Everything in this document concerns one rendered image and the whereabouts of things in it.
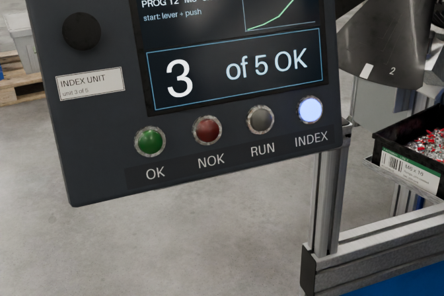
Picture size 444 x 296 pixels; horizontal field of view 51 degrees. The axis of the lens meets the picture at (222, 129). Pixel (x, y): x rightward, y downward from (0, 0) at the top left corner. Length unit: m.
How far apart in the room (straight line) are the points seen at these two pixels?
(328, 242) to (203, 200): 1.57
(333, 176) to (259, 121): 0.19
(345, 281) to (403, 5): 0.62
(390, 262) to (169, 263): 1.27
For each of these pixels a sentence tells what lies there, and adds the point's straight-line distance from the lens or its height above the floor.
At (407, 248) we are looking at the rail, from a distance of 0.74.
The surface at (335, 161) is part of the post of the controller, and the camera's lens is 0.57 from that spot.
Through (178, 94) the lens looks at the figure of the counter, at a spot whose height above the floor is 1.15.
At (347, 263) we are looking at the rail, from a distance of 0.69.
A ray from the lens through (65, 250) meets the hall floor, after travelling 2.06.
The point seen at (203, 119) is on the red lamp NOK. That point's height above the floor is 1.13.
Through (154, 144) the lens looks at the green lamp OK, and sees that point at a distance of 0.38.
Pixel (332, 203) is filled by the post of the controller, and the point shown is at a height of 0.94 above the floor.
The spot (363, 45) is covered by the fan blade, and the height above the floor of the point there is 0.99.
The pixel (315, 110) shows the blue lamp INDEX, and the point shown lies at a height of 1.12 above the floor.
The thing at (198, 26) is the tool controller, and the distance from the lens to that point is 0.39.
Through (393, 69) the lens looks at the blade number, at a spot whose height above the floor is 0.95.
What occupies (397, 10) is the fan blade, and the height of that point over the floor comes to 1.05.
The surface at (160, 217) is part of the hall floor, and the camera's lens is 2.12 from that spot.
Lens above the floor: 1.30
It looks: 28 degrees down
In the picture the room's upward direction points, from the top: 2 degrees counter-clockwise
